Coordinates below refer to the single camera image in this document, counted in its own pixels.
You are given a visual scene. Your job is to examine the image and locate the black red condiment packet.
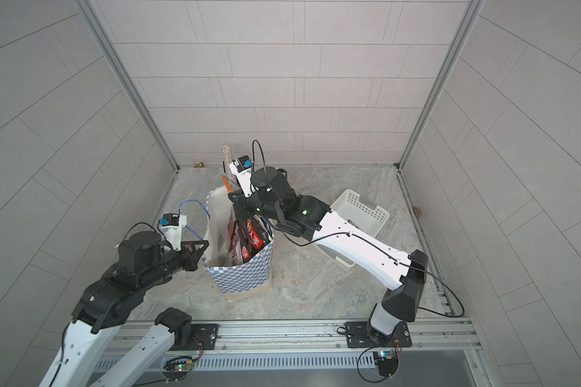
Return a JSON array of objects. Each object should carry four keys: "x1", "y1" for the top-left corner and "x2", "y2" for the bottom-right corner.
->
[{"x1": 228, "y1": 215, "x2": 273, "y2": 266}]

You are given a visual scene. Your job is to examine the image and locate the blue checkered paper bag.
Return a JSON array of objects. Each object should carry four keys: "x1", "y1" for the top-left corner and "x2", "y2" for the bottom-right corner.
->
[{"x1": 203, "y1": 186, "x2": 274, "y2": 303}]

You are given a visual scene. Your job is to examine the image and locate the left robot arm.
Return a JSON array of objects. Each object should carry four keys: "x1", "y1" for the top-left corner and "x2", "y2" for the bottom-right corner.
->
[{"x1": 40, "y1": 231, "x2": 209, "y2": 386}]

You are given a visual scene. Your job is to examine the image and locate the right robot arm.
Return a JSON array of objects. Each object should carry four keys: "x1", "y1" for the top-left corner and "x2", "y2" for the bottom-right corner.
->
[{"x1": 229, "y1": 161, "x2": 428, "y2": 347}]

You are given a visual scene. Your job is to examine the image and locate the left controller board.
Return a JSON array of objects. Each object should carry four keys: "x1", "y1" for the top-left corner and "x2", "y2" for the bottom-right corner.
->
[{"x1": 162, "y1": 356, "x2": 197, "y2": 381}]

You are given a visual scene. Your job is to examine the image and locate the controller board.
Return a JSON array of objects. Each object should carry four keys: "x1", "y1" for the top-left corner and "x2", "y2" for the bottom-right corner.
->
[
  {"x1": 373, "y1": 351, "x2": 400, "y2": 379},
  {"x1": 162, "y1": 356, "x2": 197, "y2": 381}
]

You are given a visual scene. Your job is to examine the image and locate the white perforated plastic basket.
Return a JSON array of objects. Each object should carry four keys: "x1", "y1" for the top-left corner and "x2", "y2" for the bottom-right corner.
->
[{"x1": 314, "y1": 189, "x2": 390, "y2": 272}]

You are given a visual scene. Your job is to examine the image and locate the right controller board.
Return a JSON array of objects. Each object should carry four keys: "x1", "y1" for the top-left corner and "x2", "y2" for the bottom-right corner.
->
[{"x1": 373, "y1": 351, "x2": 400, "y2": 379}]

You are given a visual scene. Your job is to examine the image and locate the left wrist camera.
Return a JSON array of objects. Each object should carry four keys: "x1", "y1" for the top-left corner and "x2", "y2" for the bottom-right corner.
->
[{"x1": 158, "y1": 213, "x2": 187, "y2": 251}]

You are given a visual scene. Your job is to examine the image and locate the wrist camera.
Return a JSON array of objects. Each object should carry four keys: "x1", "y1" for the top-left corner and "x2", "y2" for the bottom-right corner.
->
[
  {"x1": 229, "y1": 156, "x2": 253, "y2": 198},
  {"x1": 158, "y1": 213, "x2": 187, "y2": 251}
]

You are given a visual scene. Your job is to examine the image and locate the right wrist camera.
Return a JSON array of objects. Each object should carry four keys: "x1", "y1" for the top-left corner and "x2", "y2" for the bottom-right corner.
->
[{"x1": 229, "y1": 156, "x2": 253, "y2": 198}]

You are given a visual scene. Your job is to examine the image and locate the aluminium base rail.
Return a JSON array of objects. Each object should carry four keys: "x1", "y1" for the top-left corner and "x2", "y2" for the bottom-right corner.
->
[{"x1": 74, "y1": 316, "x2": 483, "y2": 359}]

